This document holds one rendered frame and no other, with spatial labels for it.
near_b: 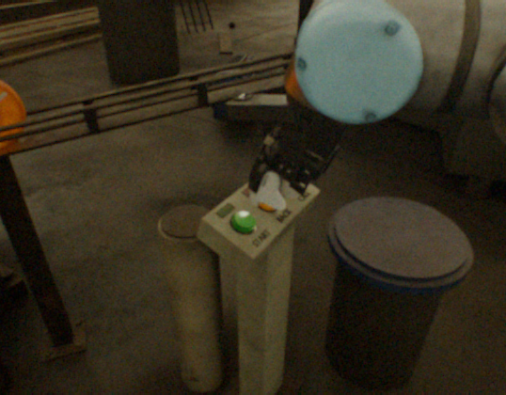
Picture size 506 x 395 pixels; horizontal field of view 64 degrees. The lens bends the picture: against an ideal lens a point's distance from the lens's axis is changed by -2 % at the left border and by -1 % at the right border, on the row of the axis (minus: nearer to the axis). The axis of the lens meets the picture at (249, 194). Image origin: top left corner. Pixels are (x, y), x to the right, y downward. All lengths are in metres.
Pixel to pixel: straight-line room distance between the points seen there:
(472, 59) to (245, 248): 0.44
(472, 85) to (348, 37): 0.09
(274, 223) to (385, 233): 0.35
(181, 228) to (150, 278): 0.68
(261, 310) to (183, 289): 0.17
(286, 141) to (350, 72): 0.23
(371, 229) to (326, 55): 0.71
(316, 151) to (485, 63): 0.25
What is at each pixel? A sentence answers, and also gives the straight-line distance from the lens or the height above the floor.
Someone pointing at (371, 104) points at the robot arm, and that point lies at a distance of 0.32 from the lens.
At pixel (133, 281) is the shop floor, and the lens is 1.48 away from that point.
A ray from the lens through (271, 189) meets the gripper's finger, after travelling 0.58.
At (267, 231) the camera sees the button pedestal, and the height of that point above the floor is 0.59.
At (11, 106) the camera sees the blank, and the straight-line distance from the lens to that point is 0.95.
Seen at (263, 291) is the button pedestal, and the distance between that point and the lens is 0.80.
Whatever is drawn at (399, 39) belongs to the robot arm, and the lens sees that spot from 0.30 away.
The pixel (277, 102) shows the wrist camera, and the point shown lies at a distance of 0.53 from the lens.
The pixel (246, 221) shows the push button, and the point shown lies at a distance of 0.67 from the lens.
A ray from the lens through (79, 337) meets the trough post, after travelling 1.36.
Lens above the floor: 1.01
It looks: 33 degrees down
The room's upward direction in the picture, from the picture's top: straight up
